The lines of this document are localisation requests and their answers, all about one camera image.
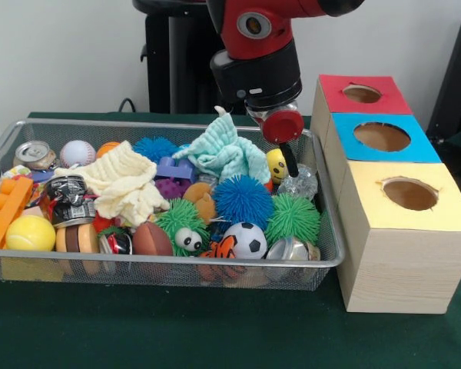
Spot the cream knitted cloth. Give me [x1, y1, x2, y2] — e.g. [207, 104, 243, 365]
[56, 141, 171, 227]

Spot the large blue spiky ball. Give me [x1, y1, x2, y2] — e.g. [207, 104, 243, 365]
[213, 174, 276, 228]

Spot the green spiky ball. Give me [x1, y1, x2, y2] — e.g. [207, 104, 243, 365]
[264, 191, 323, 245]

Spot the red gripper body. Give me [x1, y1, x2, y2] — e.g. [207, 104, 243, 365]
[261, 109, 305, 145]

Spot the small blue spiky ball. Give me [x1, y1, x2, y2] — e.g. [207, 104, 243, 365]
[133, 137, 179, 163]

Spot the small soccer ball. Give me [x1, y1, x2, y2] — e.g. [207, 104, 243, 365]
[223, 222, 269, 260]

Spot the wooden box with three holes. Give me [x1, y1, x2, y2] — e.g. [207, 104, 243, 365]
[310, 74, 461, 314]

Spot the yellow tennis ball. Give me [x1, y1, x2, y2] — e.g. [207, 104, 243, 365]
[5, 214, 57, 252]

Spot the crushed clear plastic bottle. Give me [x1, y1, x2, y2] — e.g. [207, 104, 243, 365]
[277, 163, 319, 202]

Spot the mint green cloth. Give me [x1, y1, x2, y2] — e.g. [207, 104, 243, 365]
[173, 106, 271, 185]

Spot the orange toy brick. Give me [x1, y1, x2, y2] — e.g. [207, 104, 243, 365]
[0, 176, 35, 249]

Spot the green furry googly-eyed toy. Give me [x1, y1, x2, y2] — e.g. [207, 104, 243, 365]
[156, 198, 211, 258]

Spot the white baseball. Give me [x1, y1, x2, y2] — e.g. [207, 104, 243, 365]
[60, 140, 98, 168]

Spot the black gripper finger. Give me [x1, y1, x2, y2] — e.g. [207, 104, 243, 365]
[282, 141, 300, 178]

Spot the yellow smiley ball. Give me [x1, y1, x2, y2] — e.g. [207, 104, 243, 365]
[266, 148, 287, 184]

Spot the clear mesh bin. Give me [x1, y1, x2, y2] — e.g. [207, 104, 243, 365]
[0, 118, 347, 291]

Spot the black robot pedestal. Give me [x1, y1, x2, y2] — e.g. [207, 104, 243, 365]
[133, 0, 247, 116]

